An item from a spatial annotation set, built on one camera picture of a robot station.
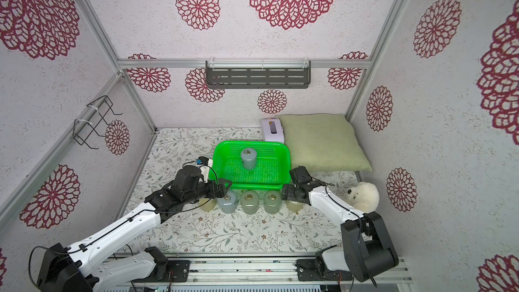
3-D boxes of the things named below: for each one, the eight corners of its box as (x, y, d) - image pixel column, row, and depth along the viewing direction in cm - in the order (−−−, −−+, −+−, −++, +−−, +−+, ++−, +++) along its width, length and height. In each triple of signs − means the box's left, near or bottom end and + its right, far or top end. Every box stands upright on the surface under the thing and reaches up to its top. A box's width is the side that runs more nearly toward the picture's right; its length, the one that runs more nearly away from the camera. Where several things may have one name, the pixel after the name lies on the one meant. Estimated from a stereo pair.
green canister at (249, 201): (241, 213, 90) (240, 205, 83) (242, 199, 94) (241, 190, 87) (259, 213, 90) (259, 205, 83) (259, 199, 94) (259, 190, 87)
